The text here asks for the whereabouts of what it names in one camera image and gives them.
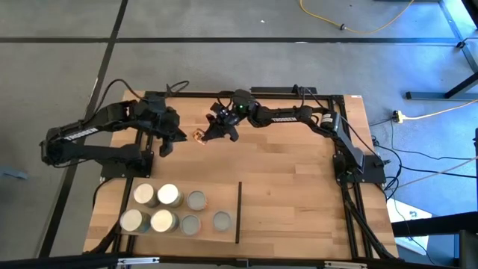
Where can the black flat bar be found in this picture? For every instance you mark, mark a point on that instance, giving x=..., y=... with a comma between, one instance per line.
x=276, y=90

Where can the black floor stand base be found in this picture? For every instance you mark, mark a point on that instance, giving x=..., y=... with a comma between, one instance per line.
x=467, y=96

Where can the tall can yellow green label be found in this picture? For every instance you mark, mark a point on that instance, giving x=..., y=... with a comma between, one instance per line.
x=130, y=220
x=168, y=193

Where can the silver bracket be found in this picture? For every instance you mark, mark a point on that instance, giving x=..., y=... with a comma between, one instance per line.
x=138, y=261
x=345, y=265

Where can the white sheet blue mark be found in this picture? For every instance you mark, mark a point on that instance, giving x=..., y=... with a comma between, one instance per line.
x=401, y=209

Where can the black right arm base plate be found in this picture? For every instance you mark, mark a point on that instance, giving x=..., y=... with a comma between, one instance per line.
x=373, y=173

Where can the black rig beam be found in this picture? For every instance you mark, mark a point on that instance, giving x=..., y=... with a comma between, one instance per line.
x=56, y=261

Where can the grey flat floor piece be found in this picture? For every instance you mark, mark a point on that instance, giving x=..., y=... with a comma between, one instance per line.
x=13, y=173

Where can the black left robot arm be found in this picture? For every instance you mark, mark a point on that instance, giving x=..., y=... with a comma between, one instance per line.
x=80, y=133

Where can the tall can blue purple label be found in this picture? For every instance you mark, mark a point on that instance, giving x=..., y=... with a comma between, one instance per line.
x=143, y=193

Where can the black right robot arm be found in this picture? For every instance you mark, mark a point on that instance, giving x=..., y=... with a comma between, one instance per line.
x=284, y=119

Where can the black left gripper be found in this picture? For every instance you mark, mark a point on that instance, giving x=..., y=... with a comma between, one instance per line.
x=162, y=121

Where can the small can yellow pink label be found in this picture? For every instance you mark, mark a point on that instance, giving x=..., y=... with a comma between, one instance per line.
x=198, y=135

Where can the black floor tape strip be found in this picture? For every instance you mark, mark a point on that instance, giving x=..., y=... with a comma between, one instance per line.
x=224, y=39
x=61, y=201

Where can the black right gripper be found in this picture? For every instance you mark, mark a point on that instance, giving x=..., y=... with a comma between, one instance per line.
x=231, y=119

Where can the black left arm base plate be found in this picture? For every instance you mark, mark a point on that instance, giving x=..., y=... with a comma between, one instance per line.
x=112, y=170

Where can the small can orange striped label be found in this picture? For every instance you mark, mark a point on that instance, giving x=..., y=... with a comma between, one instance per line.
x=196, y=200

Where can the dark box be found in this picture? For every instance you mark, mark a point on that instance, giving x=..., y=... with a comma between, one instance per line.
x=468, y=250

